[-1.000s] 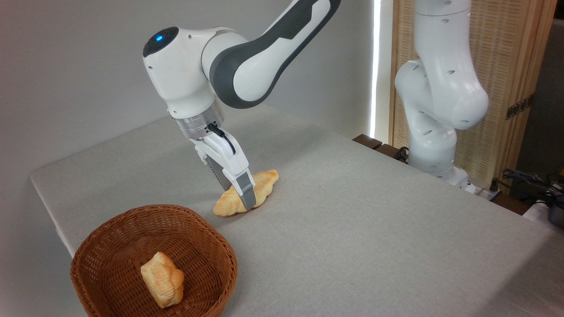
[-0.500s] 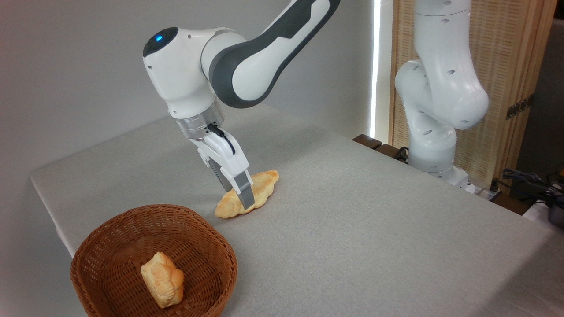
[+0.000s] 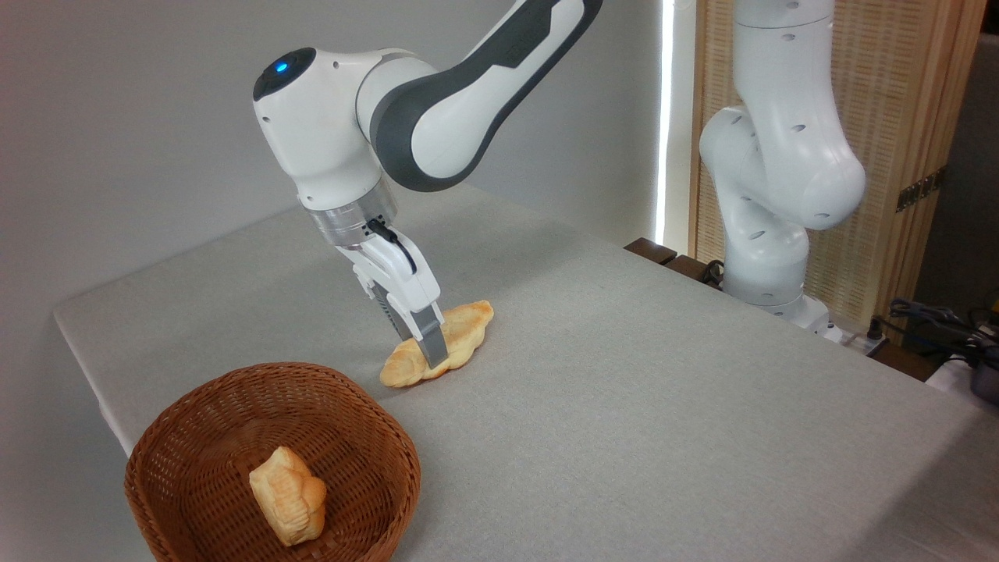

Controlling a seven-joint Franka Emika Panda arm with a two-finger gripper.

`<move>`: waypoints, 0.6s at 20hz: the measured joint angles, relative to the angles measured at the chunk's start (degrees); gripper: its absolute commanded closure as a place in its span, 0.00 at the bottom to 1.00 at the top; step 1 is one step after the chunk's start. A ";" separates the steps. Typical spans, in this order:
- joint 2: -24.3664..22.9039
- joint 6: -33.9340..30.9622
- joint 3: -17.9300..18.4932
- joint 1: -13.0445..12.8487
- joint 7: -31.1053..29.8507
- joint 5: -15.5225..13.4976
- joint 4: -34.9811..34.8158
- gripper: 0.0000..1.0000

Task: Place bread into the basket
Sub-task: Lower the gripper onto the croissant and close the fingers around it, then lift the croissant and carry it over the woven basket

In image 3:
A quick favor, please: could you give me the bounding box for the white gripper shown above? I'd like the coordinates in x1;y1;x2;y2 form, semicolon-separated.
333;232;452;370

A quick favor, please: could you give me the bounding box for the long golden bread loaf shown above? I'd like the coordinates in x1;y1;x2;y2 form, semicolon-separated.
379;300;496;389

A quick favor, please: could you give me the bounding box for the short golden bread roll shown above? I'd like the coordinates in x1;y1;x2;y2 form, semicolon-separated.
248;446;329;547

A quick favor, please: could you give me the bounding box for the brown wicker basket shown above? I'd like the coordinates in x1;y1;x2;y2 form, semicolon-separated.
123;361;422;562

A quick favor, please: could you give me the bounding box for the grey tablecloth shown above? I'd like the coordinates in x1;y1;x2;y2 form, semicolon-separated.
53;183;999;562

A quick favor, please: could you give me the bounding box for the dark brown wooden block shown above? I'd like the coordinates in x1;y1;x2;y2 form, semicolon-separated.
624;237;678;266
663;254;723;291

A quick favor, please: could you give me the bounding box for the white power strip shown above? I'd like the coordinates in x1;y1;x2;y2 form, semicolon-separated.
837;326;892;357

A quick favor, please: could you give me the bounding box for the dark metal screen hinge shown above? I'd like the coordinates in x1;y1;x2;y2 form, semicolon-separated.
895;167;947;213

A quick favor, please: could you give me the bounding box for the wooden bamboo folding screen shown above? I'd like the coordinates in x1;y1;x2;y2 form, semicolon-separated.
688;0;989;338

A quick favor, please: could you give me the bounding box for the dark grey round container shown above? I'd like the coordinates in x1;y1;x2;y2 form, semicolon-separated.
970;357;999;404

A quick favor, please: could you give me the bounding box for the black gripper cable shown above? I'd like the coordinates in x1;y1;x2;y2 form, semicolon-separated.
367;218;419;276

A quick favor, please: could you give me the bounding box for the black cable bundle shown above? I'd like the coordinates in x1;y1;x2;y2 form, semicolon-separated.
887;297;999;361

